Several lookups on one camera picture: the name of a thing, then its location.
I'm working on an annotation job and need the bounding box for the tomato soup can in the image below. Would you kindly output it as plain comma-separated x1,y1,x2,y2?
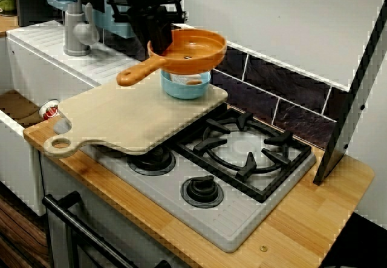
38,99,60,121

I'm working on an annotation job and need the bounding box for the grey stove top panel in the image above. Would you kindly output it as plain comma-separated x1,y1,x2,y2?
81,103,317,253

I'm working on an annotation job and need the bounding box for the salmon sushi toy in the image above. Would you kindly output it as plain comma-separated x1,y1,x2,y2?
167,73,204,87

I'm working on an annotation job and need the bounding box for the light blue bowl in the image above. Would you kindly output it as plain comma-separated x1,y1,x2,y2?
160,70,212,100

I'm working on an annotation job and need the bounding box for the black box behind sink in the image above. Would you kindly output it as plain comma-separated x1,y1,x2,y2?
15,0,49,27

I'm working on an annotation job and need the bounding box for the black stove knob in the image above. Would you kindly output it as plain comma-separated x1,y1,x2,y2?
180,175,224,210
126,145,177,177

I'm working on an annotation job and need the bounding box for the wooden cutting board with handle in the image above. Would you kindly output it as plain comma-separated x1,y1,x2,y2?
43,77,229,160

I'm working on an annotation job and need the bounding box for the dark tile backsplash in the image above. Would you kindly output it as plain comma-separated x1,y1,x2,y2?
178,22,354,152

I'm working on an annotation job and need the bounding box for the white sink unit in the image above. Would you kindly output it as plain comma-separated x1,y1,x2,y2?
0,19,103,217

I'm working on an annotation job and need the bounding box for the white oven door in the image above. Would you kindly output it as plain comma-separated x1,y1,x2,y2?
42,155,188,268

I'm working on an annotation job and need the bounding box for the grey toy faucet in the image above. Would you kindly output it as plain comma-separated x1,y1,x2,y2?
62,1,100,56

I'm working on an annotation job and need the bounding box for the black oven door handle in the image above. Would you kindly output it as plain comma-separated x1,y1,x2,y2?
41,191,173,268

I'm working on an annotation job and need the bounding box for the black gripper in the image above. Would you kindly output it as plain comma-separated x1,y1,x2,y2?
107,0,187,54

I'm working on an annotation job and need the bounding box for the orange toy frying pan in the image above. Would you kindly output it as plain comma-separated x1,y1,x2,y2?
116,28,228,87

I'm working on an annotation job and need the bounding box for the black stove burner grate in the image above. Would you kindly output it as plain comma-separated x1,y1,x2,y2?
174,107,312,204

